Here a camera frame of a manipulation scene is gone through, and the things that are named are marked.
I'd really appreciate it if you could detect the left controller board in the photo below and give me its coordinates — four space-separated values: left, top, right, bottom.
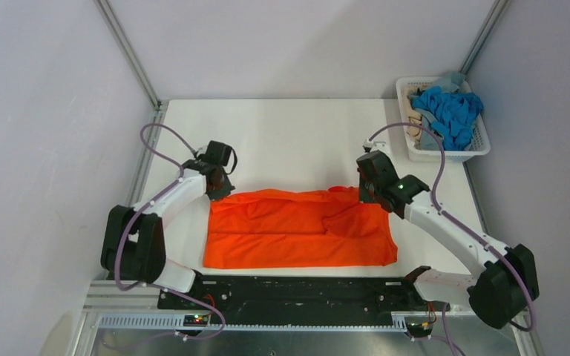
182 314 210 328

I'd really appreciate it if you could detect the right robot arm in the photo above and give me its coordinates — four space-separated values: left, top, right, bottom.
356 150 540 329

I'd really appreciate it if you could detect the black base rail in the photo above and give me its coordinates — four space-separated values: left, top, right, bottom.
157 267 463 328

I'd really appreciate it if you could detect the left aluminium frame post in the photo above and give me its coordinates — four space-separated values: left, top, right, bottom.
94 0 161 111

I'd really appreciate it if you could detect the right controller board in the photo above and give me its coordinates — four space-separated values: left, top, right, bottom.
405 322 433 341

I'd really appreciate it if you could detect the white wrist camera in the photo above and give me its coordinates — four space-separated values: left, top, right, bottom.
362 140 391 156
194 145 208 158

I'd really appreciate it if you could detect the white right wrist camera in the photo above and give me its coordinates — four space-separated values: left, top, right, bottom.
362 140 391 156

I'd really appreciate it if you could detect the orange t shirt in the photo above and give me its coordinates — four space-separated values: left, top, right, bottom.
203 186 399 269

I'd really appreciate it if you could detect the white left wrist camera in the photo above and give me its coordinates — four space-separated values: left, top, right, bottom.
194 145 208 158

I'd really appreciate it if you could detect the beige t shirt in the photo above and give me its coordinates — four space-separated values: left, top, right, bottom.
405 108 423 145

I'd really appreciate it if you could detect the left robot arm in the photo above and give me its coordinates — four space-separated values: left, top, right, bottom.
100 141 238 309

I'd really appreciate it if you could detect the blue t shirt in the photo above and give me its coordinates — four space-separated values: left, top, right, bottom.
407 85 483 151

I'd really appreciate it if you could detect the aluminium frame post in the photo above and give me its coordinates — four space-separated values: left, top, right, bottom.
94 0 161 111
459 0 511 75

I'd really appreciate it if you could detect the controller board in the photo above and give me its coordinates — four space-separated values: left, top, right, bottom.
182 314 210 328
405 322 433 341

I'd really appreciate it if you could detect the white plastic laundry basket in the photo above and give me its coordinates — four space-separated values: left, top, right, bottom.
396 76 491 162

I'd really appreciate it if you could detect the aluminium base frame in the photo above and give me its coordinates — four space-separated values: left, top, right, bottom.
68 276 544 355

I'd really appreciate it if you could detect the right aluminium frame post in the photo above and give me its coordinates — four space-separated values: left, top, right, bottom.
459 0 511 75

